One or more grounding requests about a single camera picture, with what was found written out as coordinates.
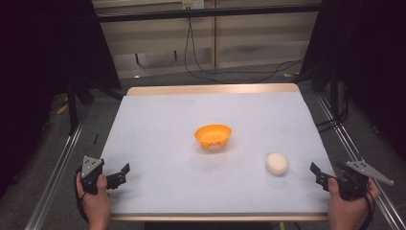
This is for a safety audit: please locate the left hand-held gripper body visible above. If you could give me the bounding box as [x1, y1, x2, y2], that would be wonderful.
[79, 155, 105, 196]

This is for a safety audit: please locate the person's right hand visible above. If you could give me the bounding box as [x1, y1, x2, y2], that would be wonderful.
[327, 176, 382, 230]

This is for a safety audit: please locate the black curtain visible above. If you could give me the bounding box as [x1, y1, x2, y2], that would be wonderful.
[0, 0, 123, 199]
[300, 0, 406, 161]

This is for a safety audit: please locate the orange plastic bowl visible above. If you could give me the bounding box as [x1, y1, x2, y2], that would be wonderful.
[193, 124, 233, 154]

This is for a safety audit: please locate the black hanging power cable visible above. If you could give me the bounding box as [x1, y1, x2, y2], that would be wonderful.
[183, 16, 305, 84]

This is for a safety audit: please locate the white wall power outlet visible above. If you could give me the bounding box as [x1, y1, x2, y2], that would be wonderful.
[181, 0, 206, 11]

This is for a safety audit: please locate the black horizontal bar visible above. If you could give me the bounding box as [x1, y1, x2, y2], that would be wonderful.
[97, 3, 323, 23]

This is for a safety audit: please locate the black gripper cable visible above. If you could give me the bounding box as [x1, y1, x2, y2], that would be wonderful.
[357, 178, 377, 230]
[74, 164, 90, 224]

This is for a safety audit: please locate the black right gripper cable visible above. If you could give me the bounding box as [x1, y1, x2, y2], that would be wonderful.
[357, 178, 377, 230]

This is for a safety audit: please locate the aluminium floor rail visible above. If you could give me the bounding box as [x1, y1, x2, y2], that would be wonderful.
[24, 118, 87, 230]
[315, 93, 406, 230]

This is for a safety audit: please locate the black metal stand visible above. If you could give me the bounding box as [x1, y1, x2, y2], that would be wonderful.
[65, 76, 97, 135]
[310, 65, 349, 133]

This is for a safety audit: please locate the white steamed bun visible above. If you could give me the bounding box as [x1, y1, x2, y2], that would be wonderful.
[264, 151, 289, 176]

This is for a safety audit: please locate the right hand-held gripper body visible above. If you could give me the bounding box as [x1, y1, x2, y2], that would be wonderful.
[334, 159, 395, 201]

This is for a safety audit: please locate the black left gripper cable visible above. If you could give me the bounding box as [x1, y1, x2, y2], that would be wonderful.
[74, 164, 90, 224]

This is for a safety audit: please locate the person's left hand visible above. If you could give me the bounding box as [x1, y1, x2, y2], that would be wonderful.
[76, 172, 112, 230]

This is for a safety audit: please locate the white table mat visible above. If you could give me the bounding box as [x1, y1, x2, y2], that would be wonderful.
[100, 91, 337, 215]

